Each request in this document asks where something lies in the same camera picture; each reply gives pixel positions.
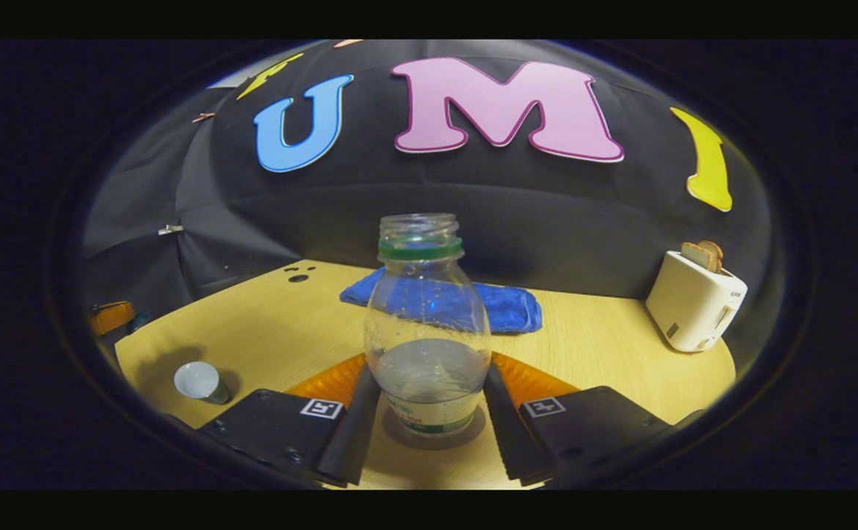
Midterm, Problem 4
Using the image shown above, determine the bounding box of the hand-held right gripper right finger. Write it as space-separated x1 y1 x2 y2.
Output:
482 352 671 488

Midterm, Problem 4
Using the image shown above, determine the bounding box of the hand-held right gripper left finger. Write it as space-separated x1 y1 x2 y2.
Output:
200 352 384 488

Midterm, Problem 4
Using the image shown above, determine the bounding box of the clear plastic water bottle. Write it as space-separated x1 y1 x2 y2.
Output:
363 213 492 435

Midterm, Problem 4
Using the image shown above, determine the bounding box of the blue towel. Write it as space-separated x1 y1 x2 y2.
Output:
340 266 544 335

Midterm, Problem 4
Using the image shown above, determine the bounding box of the black backdrop cloth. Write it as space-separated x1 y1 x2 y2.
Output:
79 40 776 384

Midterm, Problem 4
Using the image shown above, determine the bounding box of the white toaster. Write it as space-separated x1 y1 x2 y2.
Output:
646 250 748 353

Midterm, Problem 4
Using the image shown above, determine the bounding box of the toasted bread slice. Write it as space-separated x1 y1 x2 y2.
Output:
681 241 725 274

